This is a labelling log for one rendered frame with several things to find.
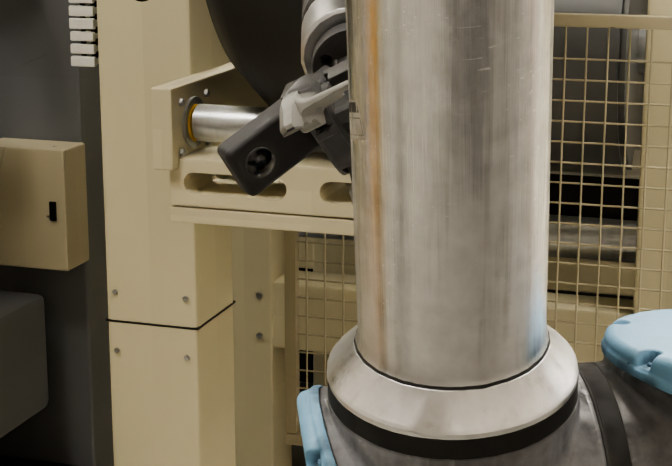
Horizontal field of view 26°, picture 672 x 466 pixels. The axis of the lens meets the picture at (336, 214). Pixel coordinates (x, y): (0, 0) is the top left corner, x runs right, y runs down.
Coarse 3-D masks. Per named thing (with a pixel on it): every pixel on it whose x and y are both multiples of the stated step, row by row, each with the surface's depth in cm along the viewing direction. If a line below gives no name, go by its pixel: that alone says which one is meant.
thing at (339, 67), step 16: (336, 32) 116; (320, 48) 116; (336, 48) 117; (320, 64) 117; (336, 64) 116; (320, 80) 112; (336, 80) 111; (336, 112) 108; (336, 128) 109; (320, 144) 110; (336, 144) 110; (336, 160) 110
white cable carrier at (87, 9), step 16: (80, 0) 183; (96, 0) 184; (80, 16) 185; (96, 16) 186; (80, 32) 184; (96, 32) 187; (80, 48) 185; (96, 48) 185; (80, 64) 185; (96, 64) 185
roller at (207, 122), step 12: (192, 108) 174; (204, 108) 173; (216, 108) 173; (228, 108) 172; (240, 108) 172; (252, 108) 172; (264, 108) 171; (192, 120) 173; (204, 120) 172; (216, 120) 172; (228, 120) 171; (240, 120) 171; (192, 132) 174; (204, 132) 173; (216, 132) 172; (228, 132) 172
